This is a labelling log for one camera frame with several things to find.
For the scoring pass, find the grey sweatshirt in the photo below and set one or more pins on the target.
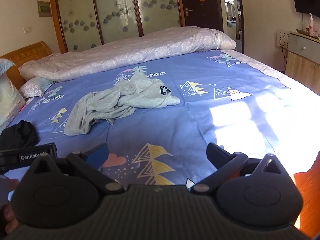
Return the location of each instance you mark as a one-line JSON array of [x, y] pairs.
[[105, 102]]

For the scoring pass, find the blue printed bedsheet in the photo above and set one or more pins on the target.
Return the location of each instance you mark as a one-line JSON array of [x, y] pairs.
[[175, 120]]

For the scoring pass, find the white perforated box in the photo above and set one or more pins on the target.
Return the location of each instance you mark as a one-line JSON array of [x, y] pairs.
[[283, 39]]

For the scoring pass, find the wooden cabinet with grey drawer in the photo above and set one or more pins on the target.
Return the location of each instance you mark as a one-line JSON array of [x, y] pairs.
[[303, 55]]

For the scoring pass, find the small lilac patterned pillow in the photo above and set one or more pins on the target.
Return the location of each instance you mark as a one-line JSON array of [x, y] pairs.
[[35, 87]]

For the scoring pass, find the pink pump bottle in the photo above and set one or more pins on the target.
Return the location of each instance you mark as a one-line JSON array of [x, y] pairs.
[[311, 26]]

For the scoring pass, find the wardrobe with frosted glass doors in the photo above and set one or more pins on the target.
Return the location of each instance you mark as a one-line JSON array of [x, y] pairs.
[[115, 10]]

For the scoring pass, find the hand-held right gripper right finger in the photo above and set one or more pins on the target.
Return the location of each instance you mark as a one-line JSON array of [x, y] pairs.
[[214, 155]]

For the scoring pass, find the black cloth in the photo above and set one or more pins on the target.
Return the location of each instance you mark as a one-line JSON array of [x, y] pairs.
[[17, 135]]

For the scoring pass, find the wooden headboard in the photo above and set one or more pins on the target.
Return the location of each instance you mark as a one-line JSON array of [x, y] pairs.
[[27, 55]]

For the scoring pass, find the floral pillow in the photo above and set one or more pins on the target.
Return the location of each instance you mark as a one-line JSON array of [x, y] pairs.
[[8, 100]]

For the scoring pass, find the white wall switch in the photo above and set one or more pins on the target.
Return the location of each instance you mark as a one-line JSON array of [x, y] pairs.
[[28, 29]]

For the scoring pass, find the white patterned quilt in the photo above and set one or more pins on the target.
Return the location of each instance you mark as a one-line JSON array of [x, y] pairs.
[[125, 52]]

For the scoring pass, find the person's left hand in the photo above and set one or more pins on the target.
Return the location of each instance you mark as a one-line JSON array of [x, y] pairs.
[[7, 215]]

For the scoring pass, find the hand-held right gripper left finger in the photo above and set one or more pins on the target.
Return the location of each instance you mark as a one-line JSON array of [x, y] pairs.
[[98, 155]]

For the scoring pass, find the wall control panel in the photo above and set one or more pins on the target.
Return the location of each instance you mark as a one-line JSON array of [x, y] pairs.
[[44, 8]]

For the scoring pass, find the blue patterned pillow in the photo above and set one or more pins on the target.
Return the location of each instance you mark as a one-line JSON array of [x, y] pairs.
[[5, 66]]

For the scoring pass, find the dark wooden door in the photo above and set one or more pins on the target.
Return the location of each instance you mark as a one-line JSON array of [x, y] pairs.
[[200, 15]]

